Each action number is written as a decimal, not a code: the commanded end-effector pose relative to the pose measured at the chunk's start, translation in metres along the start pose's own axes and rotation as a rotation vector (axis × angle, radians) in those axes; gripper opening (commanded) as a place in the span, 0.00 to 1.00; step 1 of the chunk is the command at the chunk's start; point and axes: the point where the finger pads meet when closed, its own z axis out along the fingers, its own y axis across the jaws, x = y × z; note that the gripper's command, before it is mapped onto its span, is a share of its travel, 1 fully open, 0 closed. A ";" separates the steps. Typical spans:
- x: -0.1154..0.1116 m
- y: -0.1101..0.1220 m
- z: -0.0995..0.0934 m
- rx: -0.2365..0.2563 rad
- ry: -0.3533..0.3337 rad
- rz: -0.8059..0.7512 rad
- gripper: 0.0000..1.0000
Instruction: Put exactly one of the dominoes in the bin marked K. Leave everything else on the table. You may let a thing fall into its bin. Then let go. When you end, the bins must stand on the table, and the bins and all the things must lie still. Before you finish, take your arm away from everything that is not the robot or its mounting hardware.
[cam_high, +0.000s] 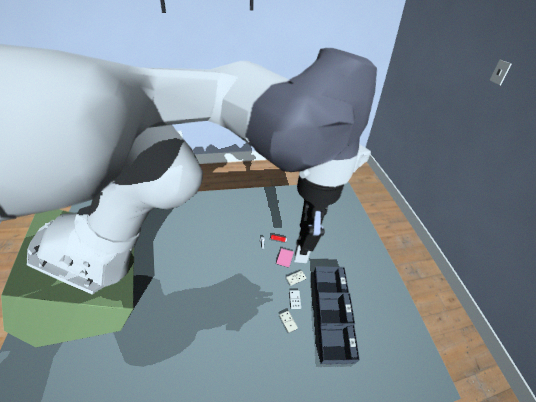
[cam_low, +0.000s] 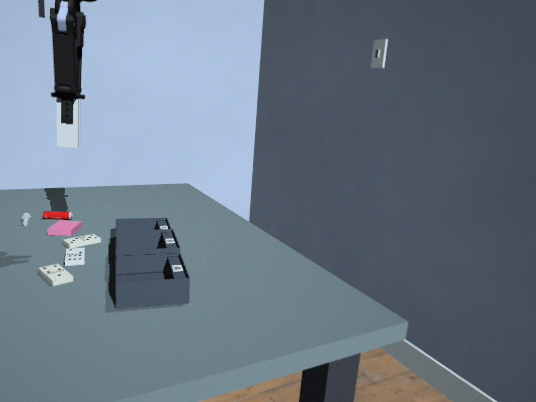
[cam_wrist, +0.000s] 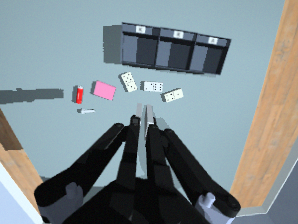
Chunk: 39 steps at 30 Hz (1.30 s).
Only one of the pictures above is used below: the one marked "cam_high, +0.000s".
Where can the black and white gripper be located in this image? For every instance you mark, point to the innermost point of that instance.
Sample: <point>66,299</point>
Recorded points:
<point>320,198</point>

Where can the white domino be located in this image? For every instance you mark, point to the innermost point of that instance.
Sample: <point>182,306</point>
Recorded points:
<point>295,300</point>
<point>288,321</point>
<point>295,278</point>

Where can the red battery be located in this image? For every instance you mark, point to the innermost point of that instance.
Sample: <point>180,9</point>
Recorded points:
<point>279,238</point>

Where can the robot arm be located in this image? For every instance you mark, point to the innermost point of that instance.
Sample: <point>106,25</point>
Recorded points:
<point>67,122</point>

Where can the dark grey rack of bins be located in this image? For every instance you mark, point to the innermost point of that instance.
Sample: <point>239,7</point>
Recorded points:
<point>334,324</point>

